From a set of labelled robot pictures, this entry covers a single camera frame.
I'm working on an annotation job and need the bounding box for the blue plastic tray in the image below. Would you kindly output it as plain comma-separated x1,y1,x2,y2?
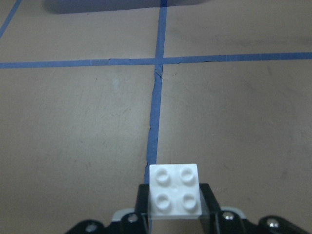
42,0,204,14

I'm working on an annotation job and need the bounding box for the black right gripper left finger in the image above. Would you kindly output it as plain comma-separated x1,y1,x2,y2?
66,184,149,234

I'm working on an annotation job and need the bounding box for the white block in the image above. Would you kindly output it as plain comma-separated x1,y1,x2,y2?
148,164,202,220

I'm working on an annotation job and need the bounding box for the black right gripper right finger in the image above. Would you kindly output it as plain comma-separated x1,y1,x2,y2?
199,183,308,234

